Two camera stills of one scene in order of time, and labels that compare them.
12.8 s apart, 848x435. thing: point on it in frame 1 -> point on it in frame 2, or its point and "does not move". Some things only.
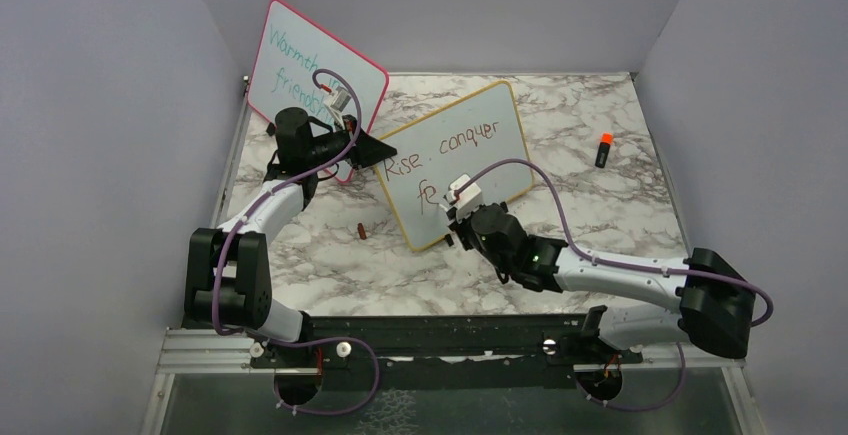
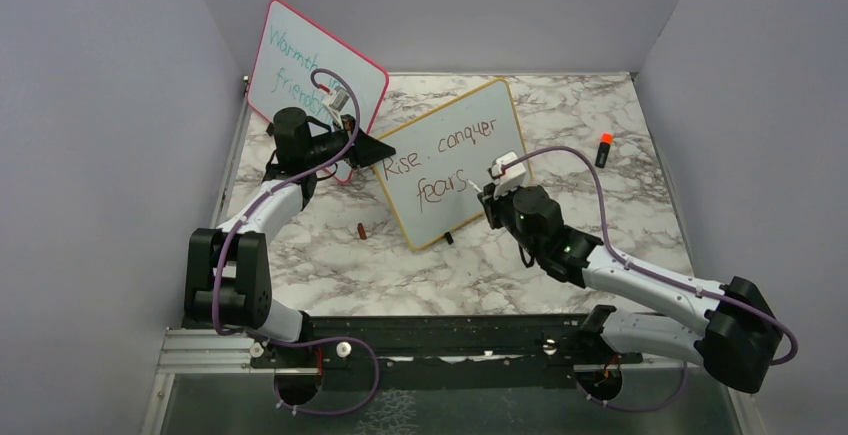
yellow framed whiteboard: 434,153 does not move
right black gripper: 460,227 -> 492,203
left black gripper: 368,150 does not move
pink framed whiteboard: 291,49 does not move
